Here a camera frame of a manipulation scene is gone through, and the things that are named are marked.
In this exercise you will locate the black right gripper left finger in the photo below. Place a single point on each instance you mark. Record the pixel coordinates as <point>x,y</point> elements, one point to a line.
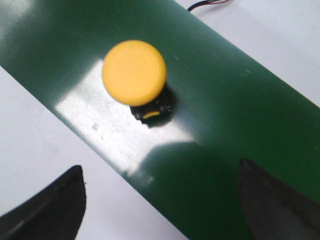
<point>54,213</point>

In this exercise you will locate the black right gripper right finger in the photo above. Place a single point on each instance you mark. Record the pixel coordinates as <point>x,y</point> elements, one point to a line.
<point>272,209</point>

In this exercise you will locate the push button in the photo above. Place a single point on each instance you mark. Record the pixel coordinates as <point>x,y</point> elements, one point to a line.
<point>134,73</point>

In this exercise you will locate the green conveyor belt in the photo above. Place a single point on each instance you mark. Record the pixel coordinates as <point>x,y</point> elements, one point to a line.
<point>225,106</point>

